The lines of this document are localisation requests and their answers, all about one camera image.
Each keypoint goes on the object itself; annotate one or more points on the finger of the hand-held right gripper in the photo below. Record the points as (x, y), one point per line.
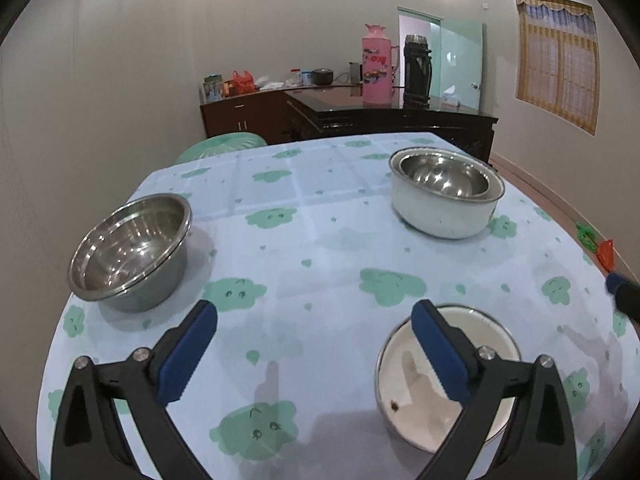
(627, 295)

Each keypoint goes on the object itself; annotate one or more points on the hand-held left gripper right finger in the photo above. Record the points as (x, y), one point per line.
(442, 355)

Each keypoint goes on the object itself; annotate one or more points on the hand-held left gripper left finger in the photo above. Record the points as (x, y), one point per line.
(187, 355)

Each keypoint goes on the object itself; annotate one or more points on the stained white enamel bowl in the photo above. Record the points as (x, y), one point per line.
(400, 375)

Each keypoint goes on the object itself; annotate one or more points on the large steel bowl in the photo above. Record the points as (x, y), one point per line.
(160, 280)

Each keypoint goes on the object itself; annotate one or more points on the printed white enamel bowl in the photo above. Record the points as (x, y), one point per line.
(440, 215)

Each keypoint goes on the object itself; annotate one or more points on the small steel bowl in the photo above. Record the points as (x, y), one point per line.
(440, 175)

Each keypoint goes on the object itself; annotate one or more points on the orange plastic object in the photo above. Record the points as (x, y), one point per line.
(606, 255)

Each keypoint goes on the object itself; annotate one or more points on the green plastic toy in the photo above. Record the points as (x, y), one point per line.
(585, 235)

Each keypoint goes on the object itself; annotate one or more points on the blue printed tablecloth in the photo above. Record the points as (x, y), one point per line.
(310, 240)

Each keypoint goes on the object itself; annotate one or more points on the green plastic stool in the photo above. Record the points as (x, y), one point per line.
(220, 145)

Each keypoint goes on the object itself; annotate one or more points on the dark wooden desk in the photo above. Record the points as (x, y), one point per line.
(400, 122)

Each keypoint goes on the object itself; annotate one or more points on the window with patterned curtain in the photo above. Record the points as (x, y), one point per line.
(557, 60)

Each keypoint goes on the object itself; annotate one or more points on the brown wooden sideboard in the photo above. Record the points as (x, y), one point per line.
(240, 115)

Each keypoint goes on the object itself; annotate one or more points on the white tissue box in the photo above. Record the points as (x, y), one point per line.
(451, 101)

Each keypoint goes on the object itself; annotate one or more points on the printed box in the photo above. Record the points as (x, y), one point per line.
(213, 89)

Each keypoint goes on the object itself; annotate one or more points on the orange plastic bag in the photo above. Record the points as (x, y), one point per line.
(243, 83)

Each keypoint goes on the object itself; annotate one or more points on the black thermos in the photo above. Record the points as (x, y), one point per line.
(417, 75)

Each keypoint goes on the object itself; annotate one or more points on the white plastic bag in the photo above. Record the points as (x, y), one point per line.
(270, 85)

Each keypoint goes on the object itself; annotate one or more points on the green glass door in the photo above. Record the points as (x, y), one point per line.
(462, 60)

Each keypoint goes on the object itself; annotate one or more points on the pink thermos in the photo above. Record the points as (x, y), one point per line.
(377, 70)

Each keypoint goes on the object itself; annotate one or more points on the white jar with red lid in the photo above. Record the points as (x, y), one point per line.
(297, 76)

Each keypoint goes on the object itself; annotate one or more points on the black rice cooker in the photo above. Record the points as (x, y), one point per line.
(323, 77)

